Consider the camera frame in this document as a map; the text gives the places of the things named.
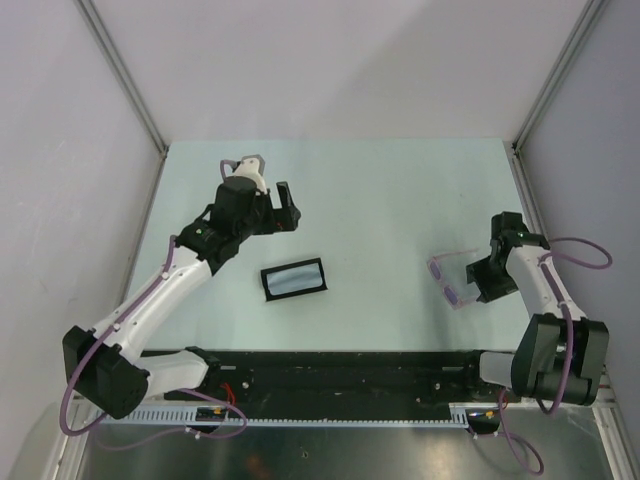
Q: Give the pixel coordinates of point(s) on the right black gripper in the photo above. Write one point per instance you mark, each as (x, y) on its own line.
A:
(489, 290)

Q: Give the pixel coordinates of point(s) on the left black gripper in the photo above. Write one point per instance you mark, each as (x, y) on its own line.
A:
(283, 219)

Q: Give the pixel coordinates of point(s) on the pink purple sunglasses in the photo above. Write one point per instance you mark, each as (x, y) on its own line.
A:
(449, 272)

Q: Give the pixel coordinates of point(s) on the light blue cleaning cloth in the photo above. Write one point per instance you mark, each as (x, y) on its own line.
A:
(294, 280)

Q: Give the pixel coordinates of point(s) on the black glasses case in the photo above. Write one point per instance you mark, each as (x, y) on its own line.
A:
(316, 261)

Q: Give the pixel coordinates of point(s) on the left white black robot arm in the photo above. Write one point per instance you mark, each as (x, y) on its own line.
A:
(106, 365)

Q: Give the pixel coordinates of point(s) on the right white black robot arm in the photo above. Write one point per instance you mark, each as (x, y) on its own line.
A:
(561, 355)

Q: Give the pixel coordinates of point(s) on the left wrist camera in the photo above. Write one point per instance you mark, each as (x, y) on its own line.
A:
(252, 167)

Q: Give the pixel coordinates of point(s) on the white slotted cable duct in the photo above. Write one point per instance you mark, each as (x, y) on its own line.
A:
(211, 416)

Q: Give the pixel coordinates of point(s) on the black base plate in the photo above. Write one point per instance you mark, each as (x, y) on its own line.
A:
(451, 376)

